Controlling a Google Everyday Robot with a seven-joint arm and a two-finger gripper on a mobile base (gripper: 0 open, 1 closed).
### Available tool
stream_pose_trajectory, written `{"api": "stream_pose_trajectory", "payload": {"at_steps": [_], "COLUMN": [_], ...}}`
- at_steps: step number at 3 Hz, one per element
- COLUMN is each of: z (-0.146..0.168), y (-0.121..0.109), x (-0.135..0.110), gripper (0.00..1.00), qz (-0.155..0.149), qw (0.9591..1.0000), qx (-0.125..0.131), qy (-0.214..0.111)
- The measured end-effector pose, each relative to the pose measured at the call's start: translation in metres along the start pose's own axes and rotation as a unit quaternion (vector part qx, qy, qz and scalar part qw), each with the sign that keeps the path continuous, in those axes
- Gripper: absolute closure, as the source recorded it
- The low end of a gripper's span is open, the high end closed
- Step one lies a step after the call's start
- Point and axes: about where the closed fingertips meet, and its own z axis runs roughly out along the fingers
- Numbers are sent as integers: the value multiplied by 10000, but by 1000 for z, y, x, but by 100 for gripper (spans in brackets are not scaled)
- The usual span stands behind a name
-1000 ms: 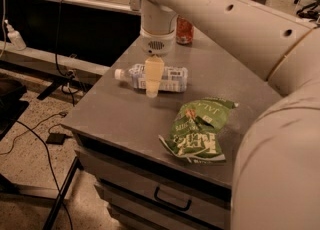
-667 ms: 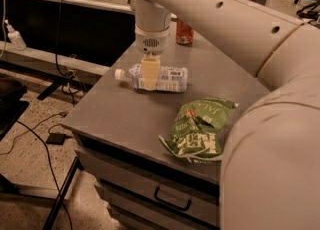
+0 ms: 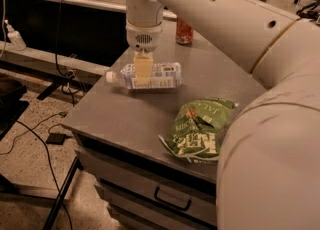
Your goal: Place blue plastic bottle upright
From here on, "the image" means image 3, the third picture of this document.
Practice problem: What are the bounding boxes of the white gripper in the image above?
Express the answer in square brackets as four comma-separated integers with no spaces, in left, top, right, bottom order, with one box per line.
[126,21,162,86]

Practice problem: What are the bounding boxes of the blue plastic water bottle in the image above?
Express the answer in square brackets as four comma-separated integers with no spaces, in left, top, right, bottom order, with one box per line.
[105,62,182,90]

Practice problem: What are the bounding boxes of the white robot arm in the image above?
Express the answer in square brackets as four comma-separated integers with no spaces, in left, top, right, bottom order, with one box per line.
[157,0,320,230]

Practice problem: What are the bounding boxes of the small white squeeze bottle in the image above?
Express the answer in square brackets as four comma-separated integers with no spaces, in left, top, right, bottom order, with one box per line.
[5,20,26,51]

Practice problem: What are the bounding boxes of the orange soda can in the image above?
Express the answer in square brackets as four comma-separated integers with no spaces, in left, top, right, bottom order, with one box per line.
[176,18,193,45]

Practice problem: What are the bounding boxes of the green chip bag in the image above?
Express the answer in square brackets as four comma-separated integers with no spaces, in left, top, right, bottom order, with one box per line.
[159,97,238,164]

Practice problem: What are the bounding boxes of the black power adapter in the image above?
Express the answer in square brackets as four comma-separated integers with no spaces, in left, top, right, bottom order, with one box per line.
[46,133,66,145]

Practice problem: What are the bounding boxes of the black table leg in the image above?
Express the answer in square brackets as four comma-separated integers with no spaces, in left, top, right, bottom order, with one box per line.
[42,157,80,230]

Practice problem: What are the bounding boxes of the black box at left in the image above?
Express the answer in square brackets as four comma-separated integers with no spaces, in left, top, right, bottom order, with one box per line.
[0,78,28,140]

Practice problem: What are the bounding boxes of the grey cabinet drawer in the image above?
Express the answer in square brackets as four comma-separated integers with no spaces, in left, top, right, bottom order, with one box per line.
[75,145,218,230]

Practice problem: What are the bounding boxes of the black hanging cable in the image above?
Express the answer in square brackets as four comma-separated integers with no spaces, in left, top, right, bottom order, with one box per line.
[54,0,84,107]

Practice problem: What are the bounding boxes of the black drawer handle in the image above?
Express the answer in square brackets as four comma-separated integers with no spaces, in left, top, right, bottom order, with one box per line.
[153,186,193,212]

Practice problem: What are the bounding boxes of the black floor cable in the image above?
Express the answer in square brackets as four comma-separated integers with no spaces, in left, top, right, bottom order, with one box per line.
[0,111,74,230]

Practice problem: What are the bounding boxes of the white cable at left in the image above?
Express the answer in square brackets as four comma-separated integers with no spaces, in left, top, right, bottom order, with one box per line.
[0,0,19,58]

